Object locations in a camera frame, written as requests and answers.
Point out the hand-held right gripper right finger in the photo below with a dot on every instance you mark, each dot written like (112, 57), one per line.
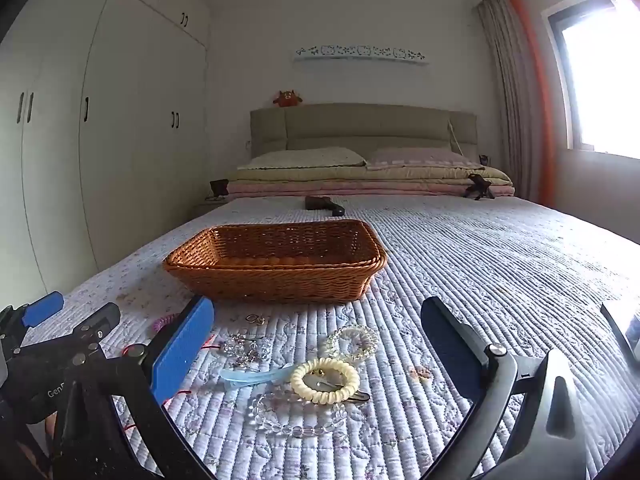
(450, 355)

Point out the window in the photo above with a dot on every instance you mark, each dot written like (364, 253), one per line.
(600, 85)

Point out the small dark basket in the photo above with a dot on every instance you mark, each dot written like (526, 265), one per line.
(218, 189)

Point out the pink folded quilt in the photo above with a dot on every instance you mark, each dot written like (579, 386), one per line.
(350, 190)

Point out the red plush toy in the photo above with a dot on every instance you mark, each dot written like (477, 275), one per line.
(286, 99)

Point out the beige padded headboard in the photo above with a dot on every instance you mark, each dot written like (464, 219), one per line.
(360, 122)

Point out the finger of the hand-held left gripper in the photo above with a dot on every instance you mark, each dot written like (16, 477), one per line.
(100, 322)
(44, 307)

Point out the brown wicker basket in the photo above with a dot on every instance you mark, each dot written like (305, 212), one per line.
(275, 280)

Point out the beige curtain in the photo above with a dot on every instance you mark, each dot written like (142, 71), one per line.
(515, 110)

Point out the white wall shelf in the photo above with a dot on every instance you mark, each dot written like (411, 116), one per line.
(360, 55)

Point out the pink pillow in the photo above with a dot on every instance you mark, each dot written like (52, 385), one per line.
(420, 157)

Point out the white wardrobe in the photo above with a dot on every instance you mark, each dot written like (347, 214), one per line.
(125, 110)

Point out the light blue hair clip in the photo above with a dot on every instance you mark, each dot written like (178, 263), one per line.
(240, 377)

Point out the small pink bead charm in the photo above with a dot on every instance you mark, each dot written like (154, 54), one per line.
(420, 374)

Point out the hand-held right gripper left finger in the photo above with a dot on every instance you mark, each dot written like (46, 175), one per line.
(182, 350)

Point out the cream pillow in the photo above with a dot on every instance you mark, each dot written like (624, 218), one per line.
(305, 158)

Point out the beige folded quilt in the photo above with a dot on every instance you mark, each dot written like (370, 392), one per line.
(350, 175)

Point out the white nightstand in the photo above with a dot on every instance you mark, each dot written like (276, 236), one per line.
(207, 208)

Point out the black clip near pillows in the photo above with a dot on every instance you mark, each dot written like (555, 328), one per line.
(477, 185)

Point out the dark brown brush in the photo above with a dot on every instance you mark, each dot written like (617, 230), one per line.
(325, 204)

